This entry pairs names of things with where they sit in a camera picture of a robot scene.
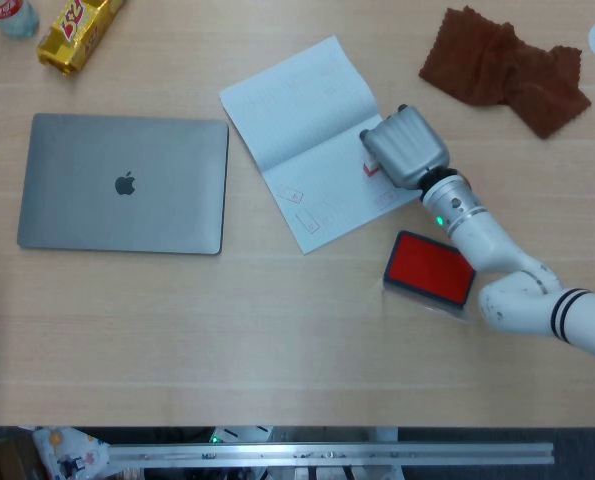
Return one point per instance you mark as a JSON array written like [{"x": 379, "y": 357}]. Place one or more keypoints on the white lined notebook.
[{"x": 302, "y": 125}]

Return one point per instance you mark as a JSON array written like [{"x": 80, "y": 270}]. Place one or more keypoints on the plastic cola bottle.
[{"x": 17, "y": 20}]

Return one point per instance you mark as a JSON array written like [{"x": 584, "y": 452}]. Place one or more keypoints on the red ink pad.
[{"x": 422, "y": 265}]

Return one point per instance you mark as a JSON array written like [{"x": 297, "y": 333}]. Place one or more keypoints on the golden snack package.
[{"x": 77, "y": 35}]

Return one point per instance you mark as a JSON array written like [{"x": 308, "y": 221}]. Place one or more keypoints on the white printed plastic bag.
[{"x": 67, "y": 450}]

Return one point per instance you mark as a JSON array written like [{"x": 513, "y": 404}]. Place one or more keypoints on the aluminium rail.
[{"x": 327, "y": 455}]

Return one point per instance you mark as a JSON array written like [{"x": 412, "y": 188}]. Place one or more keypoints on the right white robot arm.
[{"x": 482, "y": 240}]

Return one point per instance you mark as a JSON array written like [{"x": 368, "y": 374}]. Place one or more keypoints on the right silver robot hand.
[{"x": 407, "y": 147}]

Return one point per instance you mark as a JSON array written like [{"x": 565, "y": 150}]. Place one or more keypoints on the brown cloth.
[{"x": 477, "y": 60}]

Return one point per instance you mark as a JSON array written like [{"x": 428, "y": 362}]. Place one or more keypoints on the brown cardboard box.
[{"x": 2, "y": 460}]

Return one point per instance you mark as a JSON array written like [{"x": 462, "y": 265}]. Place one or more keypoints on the grey laptop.
[{"x": 122, "y": 185}]

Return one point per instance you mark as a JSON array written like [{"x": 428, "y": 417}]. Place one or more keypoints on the red and white stamp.
[{"x": 370, "y": 170}]

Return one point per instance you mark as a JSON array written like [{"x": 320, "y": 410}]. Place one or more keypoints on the white device with green light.
[{"x": 237, "y": 434}]

